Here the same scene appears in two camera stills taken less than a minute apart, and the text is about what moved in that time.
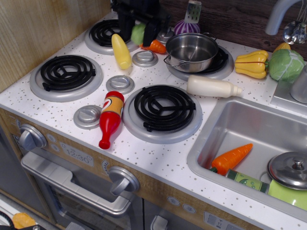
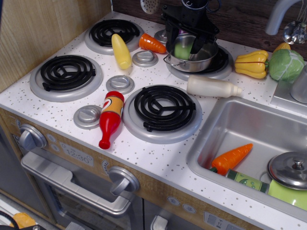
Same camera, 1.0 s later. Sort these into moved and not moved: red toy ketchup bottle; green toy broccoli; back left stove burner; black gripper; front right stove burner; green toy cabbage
Moved: black gripper; green toy broccoli
Not moved: front right stove burner; red toy ketchup bottle; green toy cabbage; back left stove burner
